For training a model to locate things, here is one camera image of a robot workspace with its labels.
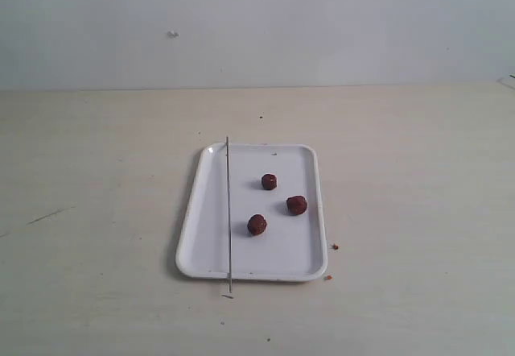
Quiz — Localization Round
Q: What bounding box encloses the dark red date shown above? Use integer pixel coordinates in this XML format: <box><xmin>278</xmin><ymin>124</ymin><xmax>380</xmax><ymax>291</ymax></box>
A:
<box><xmin>247</xmin><ymin>214</ymin><xmax>267</xmax><ymax>236</ymax></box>
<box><xmin>261</xmin><ymin>173</ymin><xmax>278</xmax><ymax>191</ymax></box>
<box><xmin>286</xmin><ymin>195</ymin><xmax>308</xmax><ymax>216</ymax></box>

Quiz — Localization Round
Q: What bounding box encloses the thin metal skewer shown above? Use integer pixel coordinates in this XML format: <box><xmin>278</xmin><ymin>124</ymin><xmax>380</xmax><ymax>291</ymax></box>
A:
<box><xmin>225</xmin><ymin>135</ymin><xmax>233</xmax><ymax>298</ymax></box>

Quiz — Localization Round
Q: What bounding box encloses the white plastic tray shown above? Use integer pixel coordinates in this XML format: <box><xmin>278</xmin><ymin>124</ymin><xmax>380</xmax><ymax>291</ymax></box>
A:
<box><xmin>175</xmin><ymin>143</ymin><xmax>328</xmax><ymax>282</ymax></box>

